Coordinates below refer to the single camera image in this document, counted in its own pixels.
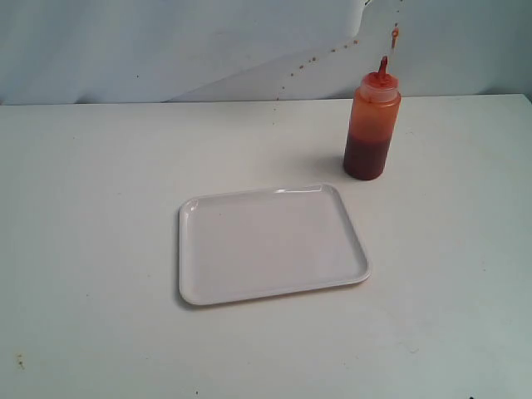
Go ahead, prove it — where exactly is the red sauce squeeze bottle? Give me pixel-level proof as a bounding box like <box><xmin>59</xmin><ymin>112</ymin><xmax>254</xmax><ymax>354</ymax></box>
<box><xmin>342</xmin><ymin>56</ymin><xmax>401</xmax><ymax>181</ymax></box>

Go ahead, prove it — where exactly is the white rectangular plastic tray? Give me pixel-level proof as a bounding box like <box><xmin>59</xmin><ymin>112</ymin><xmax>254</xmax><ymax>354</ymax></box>
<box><xmin>176</xmin><ymin>184</ymin><xmax>371</xmax><ymax>307</ymax></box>

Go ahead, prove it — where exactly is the white backdrop sheet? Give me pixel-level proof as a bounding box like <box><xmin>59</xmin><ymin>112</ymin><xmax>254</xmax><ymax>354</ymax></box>
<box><xmin>0</xmin><ymin>0</ymin><xmax>367</xmax><ymax>105</ymax></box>

